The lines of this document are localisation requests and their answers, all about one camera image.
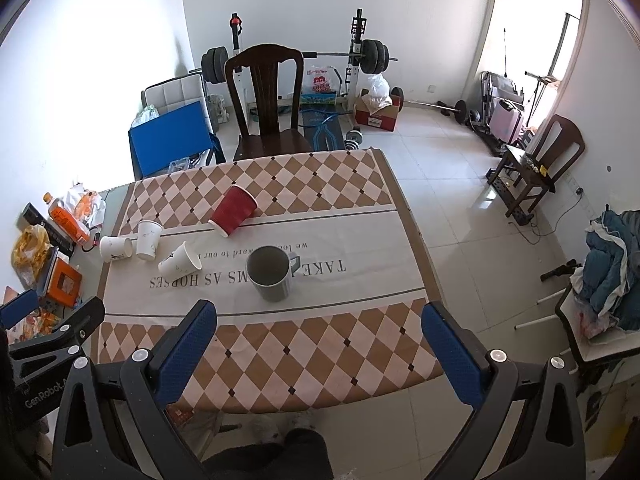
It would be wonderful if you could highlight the grey plastic mug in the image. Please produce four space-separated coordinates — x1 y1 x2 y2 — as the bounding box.
246 246 300 302

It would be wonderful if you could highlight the white paper cup near mug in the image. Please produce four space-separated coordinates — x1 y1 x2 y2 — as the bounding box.
157 242 202 282

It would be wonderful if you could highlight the white paper cup far left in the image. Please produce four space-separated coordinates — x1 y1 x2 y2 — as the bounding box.
99 236 134 262

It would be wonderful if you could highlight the white paper cup middle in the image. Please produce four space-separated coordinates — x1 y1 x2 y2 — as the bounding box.
136 220 163 261

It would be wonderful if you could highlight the red ribbed paper cup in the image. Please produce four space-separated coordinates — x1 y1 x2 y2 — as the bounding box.
208 184 257 237

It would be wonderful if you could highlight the orange box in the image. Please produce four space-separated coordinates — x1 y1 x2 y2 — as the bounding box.
42 256 82 308

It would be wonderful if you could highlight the yellow plastic bag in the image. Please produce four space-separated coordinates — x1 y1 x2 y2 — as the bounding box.
11 226 51 287

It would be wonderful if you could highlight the white chair with clothes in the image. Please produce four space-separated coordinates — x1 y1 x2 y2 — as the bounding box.
514 286 639 380

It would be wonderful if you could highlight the orange drink bottle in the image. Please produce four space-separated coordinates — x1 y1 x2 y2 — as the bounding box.
43 193 90 245

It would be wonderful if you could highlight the pile of blue clothes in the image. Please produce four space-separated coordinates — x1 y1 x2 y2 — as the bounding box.
570 209 639 339

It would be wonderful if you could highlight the checkered printed tablecloth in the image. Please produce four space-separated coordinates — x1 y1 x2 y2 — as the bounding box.
93 148 442 413

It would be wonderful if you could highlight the blue folder board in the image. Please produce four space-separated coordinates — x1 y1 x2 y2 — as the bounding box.
128 102 214 180

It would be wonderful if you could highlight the dark wooden dining chair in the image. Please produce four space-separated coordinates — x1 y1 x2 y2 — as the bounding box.
224 44 312 162

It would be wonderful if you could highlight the dark wooden side chair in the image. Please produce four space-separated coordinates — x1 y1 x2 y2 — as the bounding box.
486 114 586 226

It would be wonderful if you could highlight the white padded chair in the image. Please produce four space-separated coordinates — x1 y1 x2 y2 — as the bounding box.
141 72 218 133

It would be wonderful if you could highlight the pink suitcase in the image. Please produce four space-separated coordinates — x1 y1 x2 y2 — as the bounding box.
489 99 524 144

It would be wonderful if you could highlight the barbell on floor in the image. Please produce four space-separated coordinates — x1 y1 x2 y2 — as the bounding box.
406 100 469 125

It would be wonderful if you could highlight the black dumbbell on floor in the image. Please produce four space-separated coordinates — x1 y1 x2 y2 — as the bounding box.
344 129 363 150

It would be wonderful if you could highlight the cardboard box red print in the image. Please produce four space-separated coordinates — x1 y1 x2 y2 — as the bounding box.
354 89 404 131

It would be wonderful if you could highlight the white plastic bag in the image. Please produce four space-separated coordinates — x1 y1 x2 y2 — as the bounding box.
360 74 393 115

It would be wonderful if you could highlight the barbell with black plates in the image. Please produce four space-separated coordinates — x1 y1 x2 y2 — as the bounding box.
188 38 400 85

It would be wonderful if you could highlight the white weight rack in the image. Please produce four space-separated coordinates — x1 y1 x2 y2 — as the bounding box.
229 8 367 115

